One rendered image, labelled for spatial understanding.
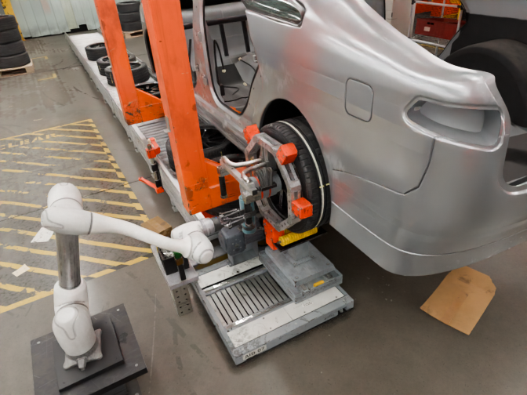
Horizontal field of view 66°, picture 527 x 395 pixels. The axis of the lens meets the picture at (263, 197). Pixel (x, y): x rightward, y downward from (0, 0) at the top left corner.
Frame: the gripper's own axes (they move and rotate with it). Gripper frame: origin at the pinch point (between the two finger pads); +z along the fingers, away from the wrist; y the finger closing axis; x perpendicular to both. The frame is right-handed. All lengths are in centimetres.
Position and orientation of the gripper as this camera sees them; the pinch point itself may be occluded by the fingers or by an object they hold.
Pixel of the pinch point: (248, 212)
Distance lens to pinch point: 213.2
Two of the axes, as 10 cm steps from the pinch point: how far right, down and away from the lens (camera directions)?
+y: 4.7, 4.5, -7.6
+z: 8.8, -3.0, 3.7
